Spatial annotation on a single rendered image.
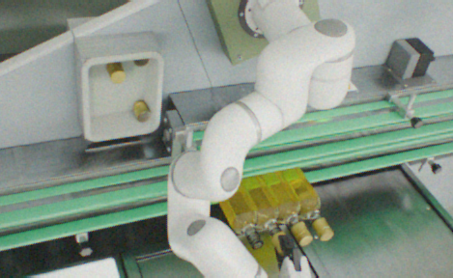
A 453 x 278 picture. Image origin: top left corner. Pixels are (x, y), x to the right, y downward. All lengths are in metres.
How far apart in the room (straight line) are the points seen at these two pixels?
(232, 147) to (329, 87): 0.24
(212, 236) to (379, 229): 0.80
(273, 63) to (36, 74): 0.57
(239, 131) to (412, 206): 0.92
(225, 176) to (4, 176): 0.60
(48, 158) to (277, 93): 0.62
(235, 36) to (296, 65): 0.38
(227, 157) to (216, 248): 0.15
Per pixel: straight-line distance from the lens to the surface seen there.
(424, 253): 1.66
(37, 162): 1.37
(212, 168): 0.91
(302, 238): 1.33
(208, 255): 0.95
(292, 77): 0.96
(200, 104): 1.39
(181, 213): 1.04
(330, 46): 1.00
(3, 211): 1.31
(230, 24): 1.29
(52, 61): 1.29
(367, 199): 1.73
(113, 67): 1.27
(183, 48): 1.36
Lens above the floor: 1.81
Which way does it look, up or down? 41 degrees down
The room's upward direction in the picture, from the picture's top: 150 degrees clockwise
